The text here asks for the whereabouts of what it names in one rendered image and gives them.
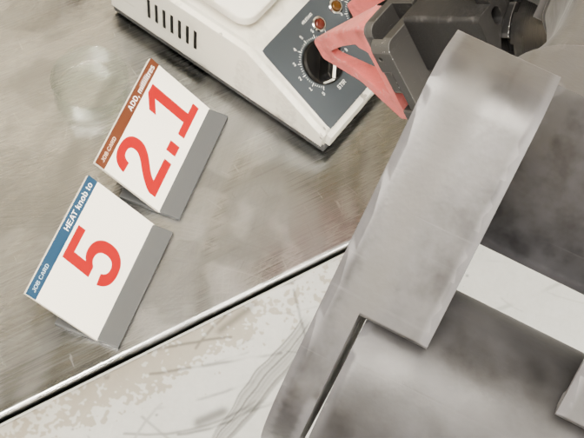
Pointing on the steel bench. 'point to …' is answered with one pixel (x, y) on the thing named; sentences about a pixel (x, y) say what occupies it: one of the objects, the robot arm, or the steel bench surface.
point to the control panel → (293, 55)
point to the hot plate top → (242, 9)
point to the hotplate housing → (238, 57)
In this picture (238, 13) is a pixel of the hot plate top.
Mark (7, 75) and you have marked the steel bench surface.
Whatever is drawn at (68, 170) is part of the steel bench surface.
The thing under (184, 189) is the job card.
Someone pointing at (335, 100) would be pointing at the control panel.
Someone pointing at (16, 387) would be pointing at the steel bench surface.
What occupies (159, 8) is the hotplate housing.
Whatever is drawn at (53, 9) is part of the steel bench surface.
